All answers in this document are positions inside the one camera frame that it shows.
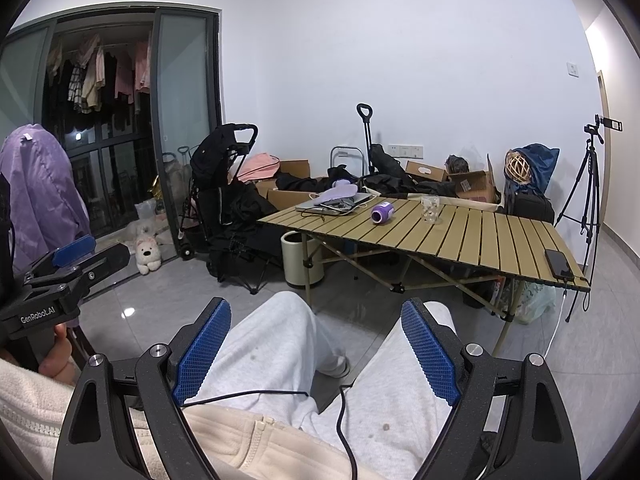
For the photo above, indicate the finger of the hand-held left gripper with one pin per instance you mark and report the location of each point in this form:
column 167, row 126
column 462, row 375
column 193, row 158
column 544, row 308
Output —
column 107, row 260
column 74, row 251

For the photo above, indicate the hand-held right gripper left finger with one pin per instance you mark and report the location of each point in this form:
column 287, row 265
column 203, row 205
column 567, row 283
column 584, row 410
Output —
column 200, row 360

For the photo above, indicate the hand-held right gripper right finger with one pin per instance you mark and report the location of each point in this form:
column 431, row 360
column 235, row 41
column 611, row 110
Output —
column 432, row 355

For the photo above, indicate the person's left hand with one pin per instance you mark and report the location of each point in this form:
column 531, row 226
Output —
column 55, row 360

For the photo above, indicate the white plush dog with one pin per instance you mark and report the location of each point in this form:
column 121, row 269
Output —
column 148, row 255

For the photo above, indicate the person's right leg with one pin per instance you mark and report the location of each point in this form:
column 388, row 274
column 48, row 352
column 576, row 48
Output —
column 395, row 410

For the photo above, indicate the person's leg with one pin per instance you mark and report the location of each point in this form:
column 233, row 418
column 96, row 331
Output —
column 270, row 340
column 395, row 410

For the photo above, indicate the person's left leg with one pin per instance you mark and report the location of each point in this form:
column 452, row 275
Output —
column 270, row 340

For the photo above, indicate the purple jacket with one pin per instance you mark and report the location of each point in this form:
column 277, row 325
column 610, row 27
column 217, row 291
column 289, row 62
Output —
column 35, row 185

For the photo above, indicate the cream zip jacket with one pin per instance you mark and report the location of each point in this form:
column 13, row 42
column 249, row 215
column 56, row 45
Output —
column 240, row 440

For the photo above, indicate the grey slipper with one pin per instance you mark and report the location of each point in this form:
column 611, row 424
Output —
column 337, row 366

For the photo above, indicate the black folding chair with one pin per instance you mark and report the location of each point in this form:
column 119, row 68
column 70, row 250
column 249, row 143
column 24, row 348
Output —
column 240, row 255

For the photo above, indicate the translucent plastic bag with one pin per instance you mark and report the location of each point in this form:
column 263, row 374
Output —
column 535, row 305

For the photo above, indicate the slatted folding table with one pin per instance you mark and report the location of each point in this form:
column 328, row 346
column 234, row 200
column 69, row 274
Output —
column 475, row 240

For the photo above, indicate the cream trash bin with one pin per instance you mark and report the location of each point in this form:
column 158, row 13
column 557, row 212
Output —
column 300, row 260

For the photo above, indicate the clear glass cup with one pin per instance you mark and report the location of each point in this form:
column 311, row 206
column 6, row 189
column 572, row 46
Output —
column 431, row 210

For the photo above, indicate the black stroller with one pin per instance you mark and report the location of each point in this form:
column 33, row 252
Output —
column 215, row 155

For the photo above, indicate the purple cylindrical container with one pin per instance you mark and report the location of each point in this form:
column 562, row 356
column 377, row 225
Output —
column 382, row 212

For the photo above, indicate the black smartphone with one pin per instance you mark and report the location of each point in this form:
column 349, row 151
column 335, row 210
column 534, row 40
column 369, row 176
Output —
column 557, row 262

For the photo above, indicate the pile of black clothes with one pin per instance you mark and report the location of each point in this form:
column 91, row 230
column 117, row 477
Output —
column 400, row 185

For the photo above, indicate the cardboard box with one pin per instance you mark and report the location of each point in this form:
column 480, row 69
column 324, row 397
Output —
column 425, row 171
column 472, row 186
column 287, row 199
column 295, row 167

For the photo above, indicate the row of hanging clothes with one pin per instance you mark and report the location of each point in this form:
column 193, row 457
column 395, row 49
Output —
column 90, row 75

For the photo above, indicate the black suitcase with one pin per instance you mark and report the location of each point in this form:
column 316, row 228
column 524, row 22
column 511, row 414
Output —
column 532, row 207

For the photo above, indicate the pink cloth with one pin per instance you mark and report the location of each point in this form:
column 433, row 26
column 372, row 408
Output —
column 260, row 166

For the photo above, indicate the silver laptop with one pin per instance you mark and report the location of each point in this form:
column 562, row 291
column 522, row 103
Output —
column 320, row 207

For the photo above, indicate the glass sliding door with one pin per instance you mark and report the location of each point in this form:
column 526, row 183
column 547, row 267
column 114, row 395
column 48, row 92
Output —
column 180, row 85

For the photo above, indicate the purple fabric pad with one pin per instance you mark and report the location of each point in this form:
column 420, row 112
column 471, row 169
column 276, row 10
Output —
column 335, row 192

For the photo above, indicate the brown furry item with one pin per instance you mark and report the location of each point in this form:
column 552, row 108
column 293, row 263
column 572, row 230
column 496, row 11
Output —
column 457, row 164

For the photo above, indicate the woven rattan ball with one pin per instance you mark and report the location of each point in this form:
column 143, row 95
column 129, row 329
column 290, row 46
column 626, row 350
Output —
column 516, row 165

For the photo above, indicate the black hand cart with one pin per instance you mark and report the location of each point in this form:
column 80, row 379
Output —
column 370, row 150

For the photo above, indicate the blue jacket with wicker ball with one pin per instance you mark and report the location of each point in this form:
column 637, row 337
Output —
column 542, row 165

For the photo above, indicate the black tripod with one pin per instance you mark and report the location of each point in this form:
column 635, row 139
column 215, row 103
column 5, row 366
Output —
column 591, row 175

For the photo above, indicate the wall outlet strip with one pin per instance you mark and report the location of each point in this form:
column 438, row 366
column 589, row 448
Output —
column 406, row 150

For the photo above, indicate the white wall switch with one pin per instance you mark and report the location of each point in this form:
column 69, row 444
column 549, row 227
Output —
column 572, row 70

